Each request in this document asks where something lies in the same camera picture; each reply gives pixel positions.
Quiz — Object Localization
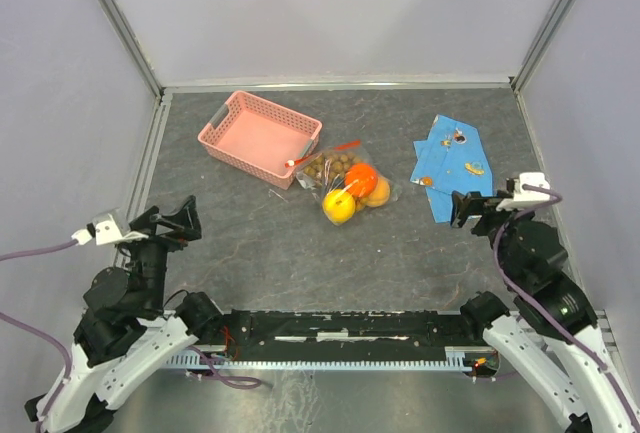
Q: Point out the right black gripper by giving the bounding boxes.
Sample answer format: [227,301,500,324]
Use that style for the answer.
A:
[448,189,532,285]

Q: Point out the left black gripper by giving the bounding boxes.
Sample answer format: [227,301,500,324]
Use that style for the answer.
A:
[124,193,203,312]

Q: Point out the yellow orange peach toy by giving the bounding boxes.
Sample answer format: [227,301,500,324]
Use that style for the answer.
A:
[363,177,391,208]

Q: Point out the orange persimmon toy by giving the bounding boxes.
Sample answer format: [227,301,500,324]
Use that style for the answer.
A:
[345,163,378,198]

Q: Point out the clear zip top bag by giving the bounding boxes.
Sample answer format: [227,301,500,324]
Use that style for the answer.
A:
[284,140,401,226]

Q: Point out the yellow lemon toy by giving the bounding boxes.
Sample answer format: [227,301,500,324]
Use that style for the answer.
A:
[322,189,356,225]

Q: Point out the green longan bunch toy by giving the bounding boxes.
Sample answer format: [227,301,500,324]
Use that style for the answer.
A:
[299,150,364,188]

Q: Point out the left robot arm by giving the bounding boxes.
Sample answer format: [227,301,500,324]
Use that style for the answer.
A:
[25,195,223,432]

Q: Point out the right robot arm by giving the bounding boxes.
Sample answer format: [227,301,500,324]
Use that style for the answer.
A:
[450,184,639,432]

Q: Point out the blue cartoon cloth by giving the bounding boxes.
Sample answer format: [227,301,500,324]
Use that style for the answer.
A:
[410,115,493,223]

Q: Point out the pink plastic basket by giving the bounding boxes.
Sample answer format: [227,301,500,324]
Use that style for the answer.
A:
[197,91,322,190]

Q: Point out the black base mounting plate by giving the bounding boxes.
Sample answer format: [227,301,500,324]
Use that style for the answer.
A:
[199,310,486,363]

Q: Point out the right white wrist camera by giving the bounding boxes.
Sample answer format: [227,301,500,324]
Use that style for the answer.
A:
[496,172,551,211]

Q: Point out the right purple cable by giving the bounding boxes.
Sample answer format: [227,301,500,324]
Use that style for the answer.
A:
[492,183,640,433]

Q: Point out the light blue cable duct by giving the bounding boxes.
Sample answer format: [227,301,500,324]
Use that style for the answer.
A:
[162,347,499,372]

